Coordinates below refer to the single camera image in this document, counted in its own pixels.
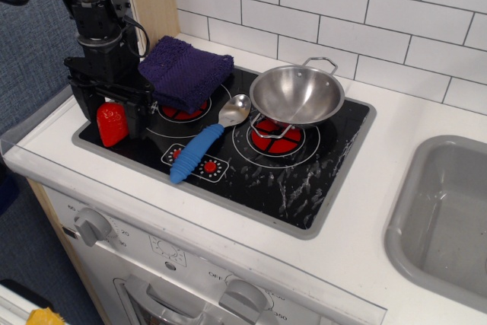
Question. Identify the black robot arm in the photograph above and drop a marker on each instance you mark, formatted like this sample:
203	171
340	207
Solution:
98	19

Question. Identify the stainless steel pot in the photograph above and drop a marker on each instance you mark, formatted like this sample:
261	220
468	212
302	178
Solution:
296	97

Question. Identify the grey left oven knob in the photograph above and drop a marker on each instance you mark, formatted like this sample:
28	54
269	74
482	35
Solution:
92	226

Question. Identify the white toy oven front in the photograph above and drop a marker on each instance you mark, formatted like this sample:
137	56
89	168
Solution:
138	278

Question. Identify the yellow object at corner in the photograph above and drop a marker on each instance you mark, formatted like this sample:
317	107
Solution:
44	316

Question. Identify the red toy strawberry pepper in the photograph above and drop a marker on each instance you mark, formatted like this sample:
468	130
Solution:
111	123

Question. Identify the grey plastic sink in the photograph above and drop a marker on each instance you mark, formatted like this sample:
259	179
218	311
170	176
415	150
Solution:
436	237

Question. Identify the grey right oven knob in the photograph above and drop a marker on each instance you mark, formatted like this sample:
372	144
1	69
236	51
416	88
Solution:
244	300

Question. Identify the purple folded towel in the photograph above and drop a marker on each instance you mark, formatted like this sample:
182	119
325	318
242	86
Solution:
183	76

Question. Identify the blue handled metal spoon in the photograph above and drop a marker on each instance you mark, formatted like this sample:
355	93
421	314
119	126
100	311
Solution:
234	112

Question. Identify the grey oven knob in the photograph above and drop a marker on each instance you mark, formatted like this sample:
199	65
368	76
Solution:
92	226
244	300

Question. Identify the black toy stovetop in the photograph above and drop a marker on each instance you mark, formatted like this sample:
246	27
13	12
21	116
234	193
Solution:
286	179

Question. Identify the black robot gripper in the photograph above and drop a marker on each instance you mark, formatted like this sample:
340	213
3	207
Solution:
109	68

